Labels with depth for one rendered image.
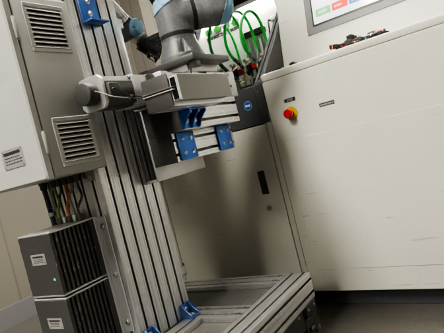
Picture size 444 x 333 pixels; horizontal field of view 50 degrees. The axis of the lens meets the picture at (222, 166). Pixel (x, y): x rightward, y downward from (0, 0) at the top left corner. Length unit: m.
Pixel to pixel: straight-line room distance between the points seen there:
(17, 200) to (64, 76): 2.04
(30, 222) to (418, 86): 2.50
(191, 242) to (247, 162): 0.53
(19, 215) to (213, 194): 1.53
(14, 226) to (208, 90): 2.16
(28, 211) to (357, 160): 2.23
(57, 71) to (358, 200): 1.14
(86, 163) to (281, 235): 1.00
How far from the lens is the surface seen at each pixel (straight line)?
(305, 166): 1.89
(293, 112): 1.88
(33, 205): 3.37
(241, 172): 2.05
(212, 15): 1.64
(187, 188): 2.24
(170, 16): 1.61
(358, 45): 1.79
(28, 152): 1.26
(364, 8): 2.06
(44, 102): 1.27
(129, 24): 2.19
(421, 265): 1.85
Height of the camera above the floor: 0.74
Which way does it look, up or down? 2 degrees down
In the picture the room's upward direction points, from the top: 14 degrees counter-clockwise
